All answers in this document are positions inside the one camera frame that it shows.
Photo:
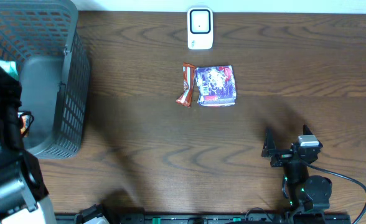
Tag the green wet wipes pack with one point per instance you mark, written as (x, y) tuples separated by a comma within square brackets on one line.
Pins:
[(10, 67)]

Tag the purple snack bag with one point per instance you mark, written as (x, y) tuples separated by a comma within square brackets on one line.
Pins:
[(216, 86)]

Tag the grey plastic mesh basket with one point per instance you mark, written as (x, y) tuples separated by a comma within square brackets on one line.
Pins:
[(41, 38)]

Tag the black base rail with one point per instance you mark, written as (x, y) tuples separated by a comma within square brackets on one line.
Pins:
[(254, 217)]

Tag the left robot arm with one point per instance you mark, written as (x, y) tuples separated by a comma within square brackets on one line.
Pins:
[(24, 197)]

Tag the white barcode scanner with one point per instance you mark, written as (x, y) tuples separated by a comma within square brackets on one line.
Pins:
[(200, 28)]

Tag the red-brown snack bar wrapper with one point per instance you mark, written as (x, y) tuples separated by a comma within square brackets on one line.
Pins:
[(189, 78)]

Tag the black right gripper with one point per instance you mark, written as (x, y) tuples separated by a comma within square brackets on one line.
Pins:
[(281, 155)]

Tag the orange tissue pack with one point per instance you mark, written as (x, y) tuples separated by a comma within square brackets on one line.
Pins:
[(26, 118)]

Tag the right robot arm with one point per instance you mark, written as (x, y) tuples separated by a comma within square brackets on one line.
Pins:
[(309, 194)]

